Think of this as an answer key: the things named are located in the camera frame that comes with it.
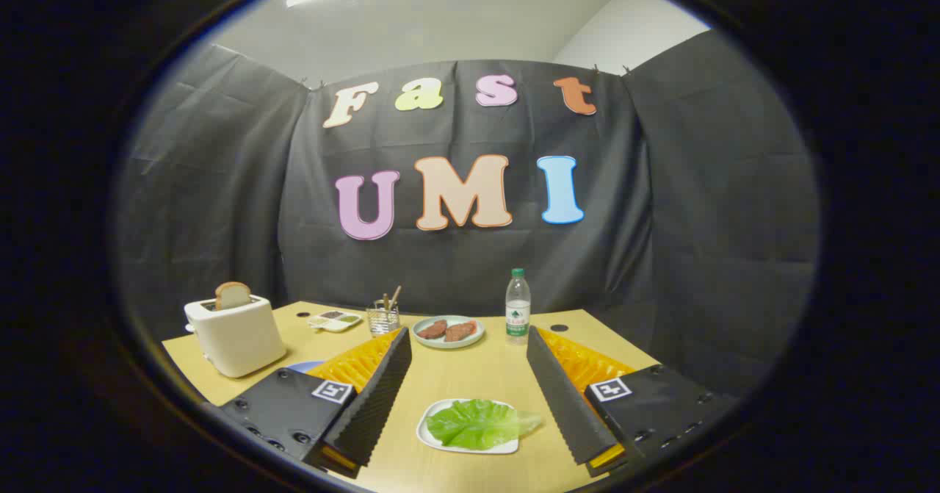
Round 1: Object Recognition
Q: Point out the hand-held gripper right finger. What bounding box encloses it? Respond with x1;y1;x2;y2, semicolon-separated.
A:
526;325;735;478

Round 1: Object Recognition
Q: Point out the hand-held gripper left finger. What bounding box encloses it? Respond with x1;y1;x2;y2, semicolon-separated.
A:
220;326;413;479

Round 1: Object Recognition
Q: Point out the green lettuce leaf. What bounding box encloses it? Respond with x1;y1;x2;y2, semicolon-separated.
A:
426;399;543;451

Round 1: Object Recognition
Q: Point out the brown bread slice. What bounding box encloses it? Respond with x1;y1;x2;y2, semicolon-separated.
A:
214;281;253;311

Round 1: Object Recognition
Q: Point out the white square plate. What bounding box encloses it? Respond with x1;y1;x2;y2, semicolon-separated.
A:
416;398;521;455

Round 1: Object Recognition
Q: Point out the clear glass utensil holder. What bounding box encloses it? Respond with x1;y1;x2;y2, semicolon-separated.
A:
366;300;401;337

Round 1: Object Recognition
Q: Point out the pale green plate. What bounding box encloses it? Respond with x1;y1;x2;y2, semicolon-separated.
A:
412;315;486;350

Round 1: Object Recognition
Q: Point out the white divided seasoning dish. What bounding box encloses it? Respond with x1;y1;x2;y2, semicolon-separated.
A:
308;310;364;333

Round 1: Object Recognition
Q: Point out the clear water bottle green cap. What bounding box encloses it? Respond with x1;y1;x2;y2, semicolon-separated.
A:
505;268;532;345

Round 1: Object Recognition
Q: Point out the white toaster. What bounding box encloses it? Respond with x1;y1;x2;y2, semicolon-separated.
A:
184;295;287;378

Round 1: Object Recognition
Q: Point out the black backdrop cloth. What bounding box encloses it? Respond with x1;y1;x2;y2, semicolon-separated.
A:
117;29;820;398

